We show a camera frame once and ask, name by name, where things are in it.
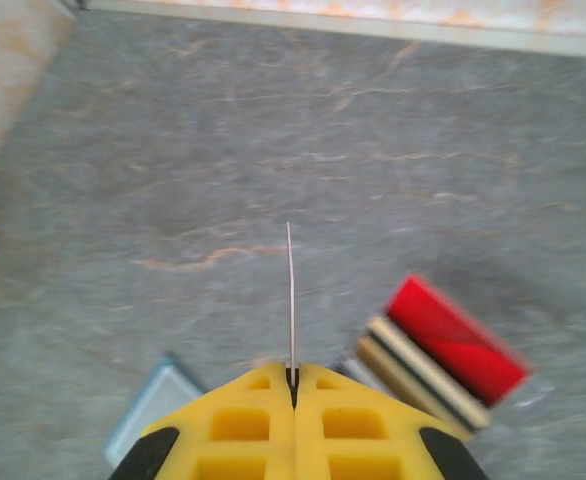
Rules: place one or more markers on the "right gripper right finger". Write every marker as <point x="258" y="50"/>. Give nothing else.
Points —
<point x="353" y="425"/>

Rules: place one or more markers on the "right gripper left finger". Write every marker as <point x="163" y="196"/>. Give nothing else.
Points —
<point x="243" y="425"/>

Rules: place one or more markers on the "teal card holder wallet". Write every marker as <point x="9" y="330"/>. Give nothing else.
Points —
<point x="153" y="405"/>

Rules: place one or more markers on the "pale thin credit card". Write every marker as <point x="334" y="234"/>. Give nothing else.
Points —
<point x="293" y="325"/>

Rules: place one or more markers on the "tan card stack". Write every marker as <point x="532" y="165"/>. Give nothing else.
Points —
<point x="413" y="389"/>

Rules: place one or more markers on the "cream card stack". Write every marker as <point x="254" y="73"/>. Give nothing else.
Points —
<point x="435" y="376"/>

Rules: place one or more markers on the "red card stack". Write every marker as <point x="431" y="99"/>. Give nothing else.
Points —
<point x="453" y="340"/>

